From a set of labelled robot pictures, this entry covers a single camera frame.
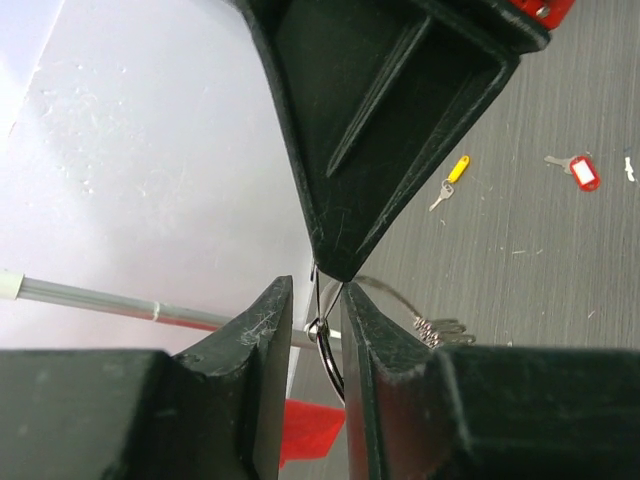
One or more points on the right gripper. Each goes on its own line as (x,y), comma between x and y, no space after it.
(522,26)

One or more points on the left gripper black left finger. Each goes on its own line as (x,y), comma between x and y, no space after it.
(214,411)

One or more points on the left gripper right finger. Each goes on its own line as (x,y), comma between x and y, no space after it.
(482,412)

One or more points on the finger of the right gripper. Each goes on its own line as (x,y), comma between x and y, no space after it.
(371,96)

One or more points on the wire keyring with keys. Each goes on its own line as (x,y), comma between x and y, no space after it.
(331,328)

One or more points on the key with orange tag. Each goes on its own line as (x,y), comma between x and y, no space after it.
(447,189)

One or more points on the key with red tag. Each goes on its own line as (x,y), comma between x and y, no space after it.
(581,169)

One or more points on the red shirt on hanger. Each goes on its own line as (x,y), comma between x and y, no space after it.
(309,430)

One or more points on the metal clothes rack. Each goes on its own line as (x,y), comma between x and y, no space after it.
(16,286)

